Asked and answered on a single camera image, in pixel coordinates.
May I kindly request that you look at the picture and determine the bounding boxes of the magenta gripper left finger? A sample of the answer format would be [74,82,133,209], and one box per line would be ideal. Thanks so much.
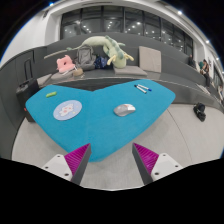
[42,143,91,185]

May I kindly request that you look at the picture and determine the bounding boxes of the seated person in background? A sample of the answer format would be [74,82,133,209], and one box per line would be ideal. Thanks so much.
[200,60,210,87]

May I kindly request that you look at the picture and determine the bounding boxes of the teal upholstered table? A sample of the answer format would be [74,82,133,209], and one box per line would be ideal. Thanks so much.
[26,79,175,162]

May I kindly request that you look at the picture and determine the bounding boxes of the green dragon plush toy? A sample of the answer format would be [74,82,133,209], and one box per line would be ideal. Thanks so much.
[43,35,135,70]

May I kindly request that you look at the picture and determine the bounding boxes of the grey seat cushion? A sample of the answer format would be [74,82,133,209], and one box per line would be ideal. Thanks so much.
[114,66,147,76]

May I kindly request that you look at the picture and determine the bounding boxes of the pink plush cushion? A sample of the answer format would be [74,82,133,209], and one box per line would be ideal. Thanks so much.
[57,55,75,73]

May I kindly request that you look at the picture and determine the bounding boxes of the white marker blue cap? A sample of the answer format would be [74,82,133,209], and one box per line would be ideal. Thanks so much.
[137,84,152,91]

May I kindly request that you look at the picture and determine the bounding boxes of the tan small pouch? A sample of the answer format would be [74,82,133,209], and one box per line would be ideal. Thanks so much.
[73,68,83,77]

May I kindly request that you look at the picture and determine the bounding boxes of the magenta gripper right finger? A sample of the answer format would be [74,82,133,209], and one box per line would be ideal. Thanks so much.
[132,143,182,185]

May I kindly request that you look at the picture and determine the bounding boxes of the dark blue bag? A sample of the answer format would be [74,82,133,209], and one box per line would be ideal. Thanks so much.
[94,56,109,69]

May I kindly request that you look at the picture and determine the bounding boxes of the grey back cushion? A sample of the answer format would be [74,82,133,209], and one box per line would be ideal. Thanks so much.
[139,46,162,73]

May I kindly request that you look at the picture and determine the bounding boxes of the black bag on floor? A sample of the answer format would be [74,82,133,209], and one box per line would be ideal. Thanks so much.
[193,103,206,122]

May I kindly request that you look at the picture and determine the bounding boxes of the grey backpack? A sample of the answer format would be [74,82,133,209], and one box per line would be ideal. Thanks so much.
[76,45,96,71]

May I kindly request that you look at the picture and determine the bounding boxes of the grey white computer mouse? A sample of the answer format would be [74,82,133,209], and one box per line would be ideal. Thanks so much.
[114,104,136,117]

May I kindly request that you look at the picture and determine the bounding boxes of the white marker dark cap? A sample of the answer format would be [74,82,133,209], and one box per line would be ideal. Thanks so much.
[134,85,147,94]

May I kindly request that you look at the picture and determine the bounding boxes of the round light blue mouse pad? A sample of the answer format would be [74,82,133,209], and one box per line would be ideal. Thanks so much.
[53,100,82,121]

